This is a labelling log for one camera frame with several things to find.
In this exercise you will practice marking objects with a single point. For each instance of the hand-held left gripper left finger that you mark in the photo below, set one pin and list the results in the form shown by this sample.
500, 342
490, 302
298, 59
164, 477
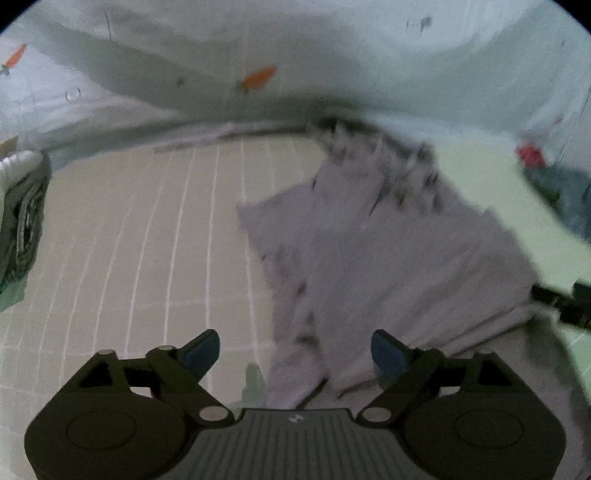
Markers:
203, 354

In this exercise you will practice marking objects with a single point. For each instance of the carrot print bed sheet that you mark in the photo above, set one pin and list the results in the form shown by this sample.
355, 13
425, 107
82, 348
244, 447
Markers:
323, 55

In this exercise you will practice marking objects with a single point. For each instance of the white folded garment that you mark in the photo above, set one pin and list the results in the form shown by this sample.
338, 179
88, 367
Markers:
18, 168

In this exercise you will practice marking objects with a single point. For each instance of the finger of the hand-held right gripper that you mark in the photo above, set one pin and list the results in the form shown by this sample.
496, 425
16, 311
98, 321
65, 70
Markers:
572, 307

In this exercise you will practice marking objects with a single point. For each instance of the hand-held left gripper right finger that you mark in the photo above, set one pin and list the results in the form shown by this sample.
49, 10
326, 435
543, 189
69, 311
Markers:
388, 356

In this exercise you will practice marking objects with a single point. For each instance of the red cloth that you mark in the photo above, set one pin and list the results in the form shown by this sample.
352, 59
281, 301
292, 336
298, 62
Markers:
531, 156

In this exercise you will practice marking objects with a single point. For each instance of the green grid mat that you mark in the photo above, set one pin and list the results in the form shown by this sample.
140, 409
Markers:
138, 254

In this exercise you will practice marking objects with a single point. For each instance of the plaid folded garment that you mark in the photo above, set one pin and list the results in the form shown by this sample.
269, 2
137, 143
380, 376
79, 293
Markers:
27, 226

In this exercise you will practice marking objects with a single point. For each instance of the blue denim garment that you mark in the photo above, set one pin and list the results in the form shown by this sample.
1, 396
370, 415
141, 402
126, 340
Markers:
572, 198

